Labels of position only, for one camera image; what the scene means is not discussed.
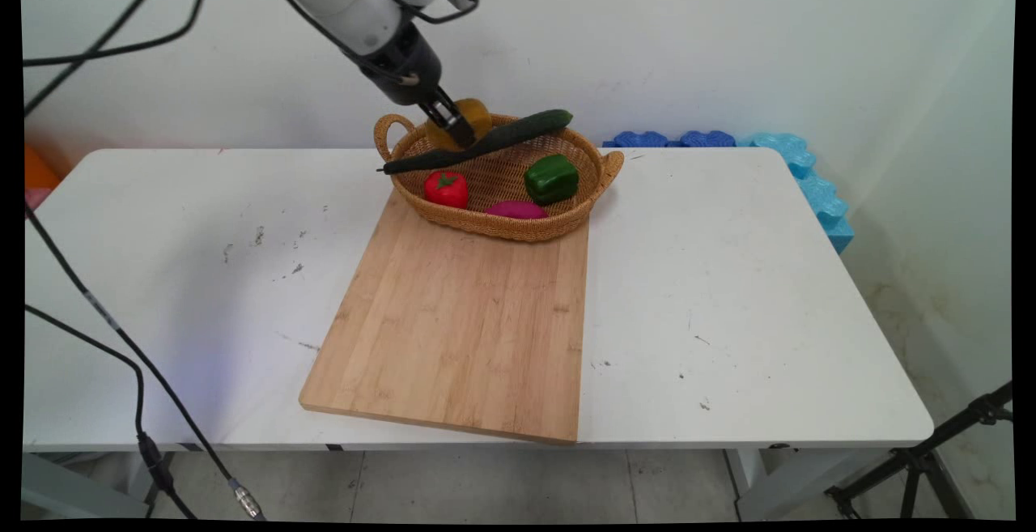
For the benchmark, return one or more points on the red toy tomato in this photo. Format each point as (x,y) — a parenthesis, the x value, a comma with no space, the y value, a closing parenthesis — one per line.
(445,190)

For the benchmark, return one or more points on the light blue foam mat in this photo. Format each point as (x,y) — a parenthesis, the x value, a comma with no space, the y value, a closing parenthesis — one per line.
(777,150)
(825,208)

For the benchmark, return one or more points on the dark blue foam mat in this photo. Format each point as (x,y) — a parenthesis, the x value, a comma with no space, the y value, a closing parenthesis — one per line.
(706,139)
(639,140)

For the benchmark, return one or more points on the black camera tripod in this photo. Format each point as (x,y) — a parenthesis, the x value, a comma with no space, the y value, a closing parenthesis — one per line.
(919,457)

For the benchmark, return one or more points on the purple toy sweet potato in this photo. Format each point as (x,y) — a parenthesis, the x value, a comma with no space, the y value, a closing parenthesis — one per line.
(516,210)

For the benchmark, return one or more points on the dark green toy cucumber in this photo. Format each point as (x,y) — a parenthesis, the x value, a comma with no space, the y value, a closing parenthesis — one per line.
(502,137)

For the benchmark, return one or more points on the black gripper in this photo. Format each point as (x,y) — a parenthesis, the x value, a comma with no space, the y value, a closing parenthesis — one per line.
(405,66)

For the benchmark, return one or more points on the orange box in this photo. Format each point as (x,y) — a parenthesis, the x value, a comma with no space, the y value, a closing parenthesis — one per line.
(39,169)

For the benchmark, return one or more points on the white table leg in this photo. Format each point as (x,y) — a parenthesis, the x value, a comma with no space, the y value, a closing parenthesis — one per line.
(769,483)

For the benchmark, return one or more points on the yellow toy pepper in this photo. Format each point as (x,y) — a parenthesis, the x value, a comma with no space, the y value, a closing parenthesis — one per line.
(479,115)

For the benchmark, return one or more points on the bamboo wooden cutting board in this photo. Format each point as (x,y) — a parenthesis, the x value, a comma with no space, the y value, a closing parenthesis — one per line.
(453,338)

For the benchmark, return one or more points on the green toy bell pepper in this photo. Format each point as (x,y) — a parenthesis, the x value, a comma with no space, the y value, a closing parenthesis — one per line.
(552,180)

